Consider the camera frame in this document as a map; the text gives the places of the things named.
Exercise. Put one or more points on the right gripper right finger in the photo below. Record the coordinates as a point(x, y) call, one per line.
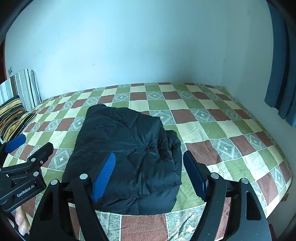
point(230, 203)

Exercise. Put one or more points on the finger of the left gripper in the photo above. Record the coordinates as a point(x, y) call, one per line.
point(38, 158)
point(10, 146)

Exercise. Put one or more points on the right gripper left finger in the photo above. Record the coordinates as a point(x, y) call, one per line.
point(52, 220)

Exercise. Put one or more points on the dark navy puffer jacket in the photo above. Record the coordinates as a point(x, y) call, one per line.
point(148, 160)

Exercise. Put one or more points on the person's left hand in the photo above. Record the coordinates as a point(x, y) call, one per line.
point(22, 221)

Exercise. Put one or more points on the yellow black striped pillow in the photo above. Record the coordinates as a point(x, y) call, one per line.
point(14, 118)

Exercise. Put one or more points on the blue white striped pillow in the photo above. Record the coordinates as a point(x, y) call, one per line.
point(24, 84)

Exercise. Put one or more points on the checkered green brown bedspread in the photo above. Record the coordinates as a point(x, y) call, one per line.
point(217, 129)

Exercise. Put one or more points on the blue curtain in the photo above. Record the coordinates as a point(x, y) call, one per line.
point(280, 92)

